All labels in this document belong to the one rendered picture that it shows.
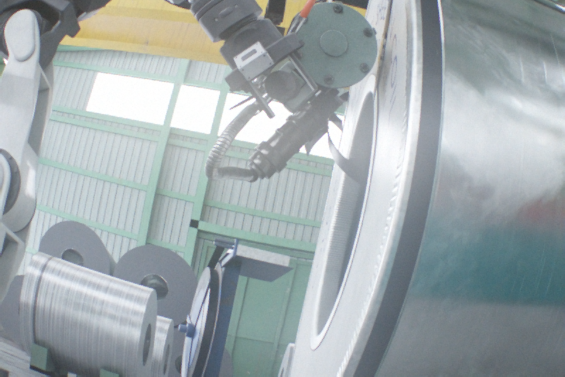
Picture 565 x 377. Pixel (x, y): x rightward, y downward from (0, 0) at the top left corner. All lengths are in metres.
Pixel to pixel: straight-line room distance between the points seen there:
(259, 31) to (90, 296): 5.40
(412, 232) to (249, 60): 0.32
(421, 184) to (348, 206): 0.84
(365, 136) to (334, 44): 0.51
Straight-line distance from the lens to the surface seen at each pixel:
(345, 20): 1.24
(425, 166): 0.95
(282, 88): 1.09
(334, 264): 1.76
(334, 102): 1.39
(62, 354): 6.51
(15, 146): 1.39
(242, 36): 1.10
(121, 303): 6.36
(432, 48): 1.03
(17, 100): 1.42
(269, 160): 1.36
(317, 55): 1.23
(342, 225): 1.78
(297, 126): 1.37
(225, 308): 3.04
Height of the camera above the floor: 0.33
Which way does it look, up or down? 20 degrees up
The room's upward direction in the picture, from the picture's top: 12 degrees clockwise
